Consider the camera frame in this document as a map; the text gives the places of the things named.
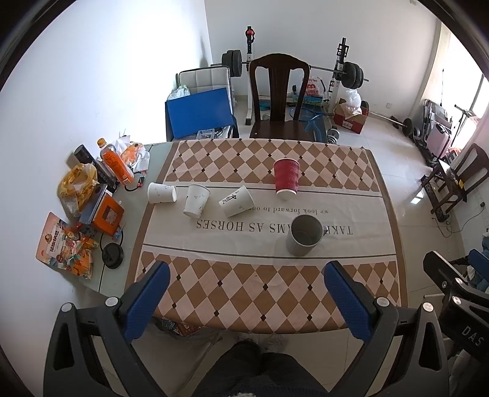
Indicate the person's legs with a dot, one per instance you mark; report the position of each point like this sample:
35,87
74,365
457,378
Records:
259,370

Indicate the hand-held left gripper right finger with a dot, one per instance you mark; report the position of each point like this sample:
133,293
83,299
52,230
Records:
348,301

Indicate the red and white bag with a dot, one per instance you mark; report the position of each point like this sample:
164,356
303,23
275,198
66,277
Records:
313,89

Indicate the white plastic bag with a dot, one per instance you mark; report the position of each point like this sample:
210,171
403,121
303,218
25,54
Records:
351,98

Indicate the yellow plastic bag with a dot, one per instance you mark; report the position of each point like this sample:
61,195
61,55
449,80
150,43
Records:
76,187

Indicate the orange box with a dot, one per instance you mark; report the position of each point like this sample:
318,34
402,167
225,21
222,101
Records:
107,215

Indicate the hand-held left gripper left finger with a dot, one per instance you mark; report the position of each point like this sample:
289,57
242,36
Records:
147,301

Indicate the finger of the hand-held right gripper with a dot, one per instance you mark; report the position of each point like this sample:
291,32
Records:
441,273
479,258

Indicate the barbell on floor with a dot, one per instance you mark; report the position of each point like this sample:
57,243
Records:
405,126

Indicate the red cardboard box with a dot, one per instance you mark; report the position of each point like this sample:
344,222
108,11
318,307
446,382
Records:
351,122

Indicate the black round lid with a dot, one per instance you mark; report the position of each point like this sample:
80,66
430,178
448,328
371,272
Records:
112,255

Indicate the white paper cup black print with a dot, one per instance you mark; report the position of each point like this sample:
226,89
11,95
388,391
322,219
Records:
237,202

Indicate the dumbbell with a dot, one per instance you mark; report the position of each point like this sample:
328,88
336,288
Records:
333,135

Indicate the dark wooden chair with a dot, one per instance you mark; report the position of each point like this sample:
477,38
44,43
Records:
279,95

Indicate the grey mug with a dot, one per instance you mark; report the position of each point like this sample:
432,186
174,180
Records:
301,244

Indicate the brown wooden chair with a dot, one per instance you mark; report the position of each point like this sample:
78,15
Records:
466,171

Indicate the red ribbed paper cup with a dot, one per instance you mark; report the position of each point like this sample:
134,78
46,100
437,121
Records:
286,177

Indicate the orange drink bottle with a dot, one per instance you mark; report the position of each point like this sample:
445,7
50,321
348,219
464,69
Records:
116,164

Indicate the black cylinder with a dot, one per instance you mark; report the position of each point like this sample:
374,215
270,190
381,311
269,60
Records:
86,156

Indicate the blue badminton racket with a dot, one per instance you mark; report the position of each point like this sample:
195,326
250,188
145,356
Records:
311,116

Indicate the orange snack packet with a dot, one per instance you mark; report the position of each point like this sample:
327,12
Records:
57,240

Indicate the blue board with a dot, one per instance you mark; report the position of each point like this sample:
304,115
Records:
198,114

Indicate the pink suitcase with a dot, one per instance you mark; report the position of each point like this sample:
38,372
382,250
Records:
439,139

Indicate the plain white paper cup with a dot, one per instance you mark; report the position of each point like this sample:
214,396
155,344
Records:
160,192
195,202

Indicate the barbell on rack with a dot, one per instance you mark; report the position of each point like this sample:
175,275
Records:
235,63

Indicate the white padded chair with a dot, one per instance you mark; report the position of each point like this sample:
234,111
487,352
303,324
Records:
204,80

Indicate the orange crumpled wrapper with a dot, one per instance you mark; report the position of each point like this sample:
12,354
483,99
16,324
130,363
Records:
133,154

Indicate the checkered tablecloth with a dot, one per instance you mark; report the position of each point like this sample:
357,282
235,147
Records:
237,267

